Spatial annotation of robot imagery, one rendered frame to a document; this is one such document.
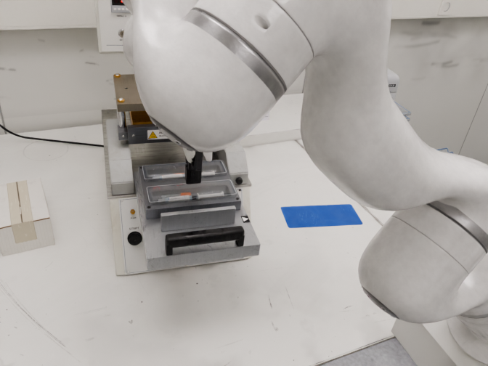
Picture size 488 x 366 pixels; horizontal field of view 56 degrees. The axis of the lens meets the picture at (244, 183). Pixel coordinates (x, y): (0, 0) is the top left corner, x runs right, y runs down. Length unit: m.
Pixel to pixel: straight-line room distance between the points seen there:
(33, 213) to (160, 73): 0.91
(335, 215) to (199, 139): 1.07
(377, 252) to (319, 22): 0.34
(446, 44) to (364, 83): 2.12
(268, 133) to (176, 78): 1.34
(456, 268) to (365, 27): 0.33
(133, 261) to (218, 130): 0.81
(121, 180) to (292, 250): 0.48
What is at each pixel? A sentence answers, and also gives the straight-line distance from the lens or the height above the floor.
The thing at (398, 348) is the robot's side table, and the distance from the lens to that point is 1.10.
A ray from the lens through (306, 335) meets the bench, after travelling 1.06.
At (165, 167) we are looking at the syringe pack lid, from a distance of 1.04.
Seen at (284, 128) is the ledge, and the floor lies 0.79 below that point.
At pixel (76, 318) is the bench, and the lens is 1.08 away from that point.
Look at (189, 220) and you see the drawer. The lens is 0.91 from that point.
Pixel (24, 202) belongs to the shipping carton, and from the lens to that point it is 1.27.
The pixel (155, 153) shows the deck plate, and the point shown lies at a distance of 1.24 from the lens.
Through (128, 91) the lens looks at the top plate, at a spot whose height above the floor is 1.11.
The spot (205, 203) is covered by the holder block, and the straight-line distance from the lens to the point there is 0.95.
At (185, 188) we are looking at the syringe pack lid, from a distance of 0.98.
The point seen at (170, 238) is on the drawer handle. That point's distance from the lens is 0.84.
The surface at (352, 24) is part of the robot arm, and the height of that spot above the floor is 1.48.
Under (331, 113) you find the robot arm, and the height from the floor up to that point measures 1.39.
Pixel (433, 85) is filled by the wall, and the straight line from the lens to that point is 2.59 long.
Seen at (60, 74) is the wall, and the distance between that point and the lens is 1.72.
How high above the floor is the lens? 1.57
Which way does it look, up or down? 34 degrees down
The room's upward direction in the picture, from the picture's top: 6 degrees clockwise
